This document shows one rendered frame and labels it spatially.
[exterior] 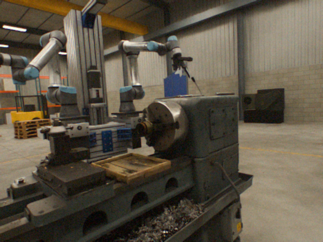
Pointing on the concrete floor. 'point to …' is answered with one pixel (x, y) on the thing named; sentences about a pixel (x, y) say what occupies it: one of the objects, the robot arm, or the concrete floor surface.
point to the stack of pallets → (29, 128)
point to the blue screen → (176, 85)
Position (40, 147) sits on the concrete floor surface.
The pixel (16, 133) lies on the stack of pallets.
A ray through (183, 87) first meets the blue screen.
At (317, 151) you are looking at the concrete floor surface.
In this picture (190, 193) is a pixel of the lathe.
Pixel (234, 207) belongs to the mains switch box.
